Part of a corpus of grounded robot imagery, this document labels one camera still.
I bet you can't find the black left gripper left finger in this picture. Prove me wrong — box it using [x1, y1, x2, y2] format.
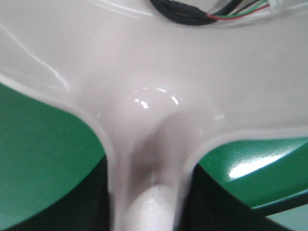
[6, 156, 111, 231]

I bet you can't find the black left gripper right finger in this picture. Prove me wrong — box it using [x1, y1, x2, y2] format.
[185, 165, 284, 231]

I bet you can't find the pink plastic dustpan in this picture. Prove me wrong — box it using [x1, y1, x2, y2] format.
[0, 0, 308, 231]

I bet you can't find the black usb cable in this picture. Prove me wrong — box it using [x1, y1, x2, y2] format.
[149, 0, 283, 26]

